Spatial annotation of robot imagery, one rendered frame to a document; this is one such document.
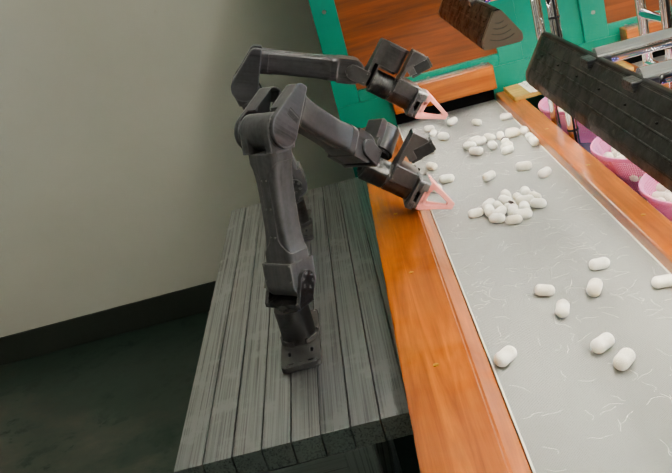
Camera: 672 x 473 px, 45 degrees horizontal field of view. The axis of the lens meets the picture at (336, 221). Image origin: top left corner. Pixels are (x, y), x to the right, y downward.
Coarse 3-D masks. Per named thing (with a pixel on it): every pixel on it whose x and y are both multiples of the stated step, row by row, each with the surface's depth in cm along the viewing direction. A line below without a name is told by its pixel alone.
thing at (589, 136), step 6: (540, 102) 217; (546, 102) 219; (540, 108) 211; (546, 108) 219; (546, 114) 210; (564, 114) 204; (564, 120) 205; (564, 126) 207; (582, 126) 204; (582, 132) 205; (588, 132) 204; (582, 138) 206; (588, 138) 206; (594, 138) 205
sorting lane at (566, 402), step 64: (448, 128) 228; (448, 192) 180; (512, 192) 170; (576, 192) 161; (448, 256) 148; (512, 256) 141; (576, 256) 135; (640, 256) 129; (512, 320) 121; (576, 320) 117; (640, 320) 112; (512, 384) 106; (576, 384) 103; (640, 384) 99; (576, 448) 92; (640, 448) 89
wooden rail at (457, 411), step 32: (384, 192) 183; (384, 224) 165; (416, 224) 160; (384, 256) 150; (416, 256) 146; (416, 288) 134; (448, 288) 132; (416, 320) 124; (448, 320) 121; (416, 352) 115; (448, 352) 113; (480, 352) 114; (416, 384) 107; (448, 384) 106; (480, 384) 104; (416, 416) 101; (448, 416) 99; (480, 416) 97; (416, 448) 95; (448, 448) 93; (480, 448) 92; (512, 448) 92
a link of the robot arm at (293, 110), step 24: (264, 96) 142; (288, 96) 138; (240, 120) 140; (288, 120) 138; (312, 120) 146; (336, 120) 152; (240, 144) 141; (288, 144) 138; (336, 144) 152; (360, 144) 156
